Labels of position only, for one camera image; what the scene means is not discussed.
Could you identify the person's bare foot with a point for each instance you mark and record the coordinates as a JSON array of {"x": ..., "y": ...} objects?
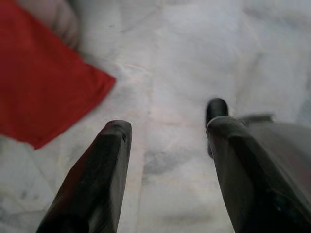
[{"x": 66, "y": 19}]

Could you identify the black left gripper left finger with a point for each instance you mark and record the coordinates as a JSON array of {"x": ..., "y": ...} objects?
[{"x": 92, "y": 184}]

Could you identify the black robot left foot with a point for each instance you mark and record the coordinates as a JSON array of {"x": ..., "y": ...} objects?
[{"x": 217, "y": 108}]

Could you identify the red pillow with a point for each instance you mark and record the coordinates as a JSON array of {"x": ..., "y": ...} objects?
[{"x": 36, "y": 72}]

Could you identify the silver robot left leg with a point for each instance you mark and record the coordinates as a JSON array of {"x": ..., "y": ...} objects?
[{"x": 286, "y": 145}]

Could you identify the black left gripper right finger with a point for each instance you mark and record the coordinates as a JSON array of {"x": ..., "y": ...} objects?
[{"x": 247, "y": 189}]

